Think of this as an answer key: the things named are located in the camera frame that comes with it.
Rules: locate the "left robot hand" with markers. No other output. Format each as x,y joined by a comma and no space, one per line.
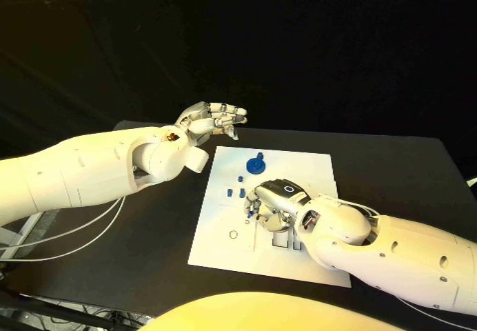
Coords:
207,116

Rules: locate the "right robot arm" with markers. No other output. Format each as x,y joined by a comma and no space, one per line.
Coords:
390,248

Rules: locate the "white frame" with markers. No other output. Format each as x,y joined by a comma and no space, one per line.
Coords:
18,232

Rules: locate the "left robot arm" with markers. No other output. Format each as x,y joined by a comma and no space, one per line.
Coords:
92,168

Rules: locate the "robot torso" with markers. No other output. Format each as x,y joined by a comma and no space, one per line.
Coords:
268,313

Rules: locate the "blue gear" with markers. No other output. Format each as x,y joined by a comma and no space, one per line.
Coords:
255,165

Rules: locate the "white task board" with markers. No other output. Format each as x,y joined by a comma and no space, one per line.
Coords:
230,248

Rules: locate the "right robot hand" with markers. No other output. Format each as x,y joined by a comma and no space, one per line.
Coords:
279,196

